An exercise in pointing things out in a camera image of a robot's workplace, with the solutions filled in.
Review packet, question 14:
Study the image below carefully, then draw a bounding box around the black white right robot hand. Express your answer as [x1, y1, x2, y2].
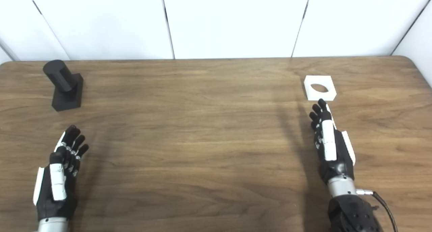
[309, 99, 356, 185]

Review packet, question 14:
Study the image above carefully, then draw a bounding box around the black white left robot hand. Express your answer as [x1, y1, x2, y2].
[33, 125, 90, 221]

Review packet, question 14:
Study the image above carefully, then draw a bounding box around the white square piece with hole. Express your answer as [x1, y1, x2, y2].
[304, 75, 337, 101]

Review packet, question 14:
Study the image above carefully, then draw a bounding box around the black peg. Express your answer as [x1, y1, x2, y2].
[43, 60, 84, 112]

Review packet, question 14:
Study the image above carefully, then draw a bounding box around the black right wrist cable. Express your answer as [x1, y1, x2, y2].
[356, 189, 399, 232]

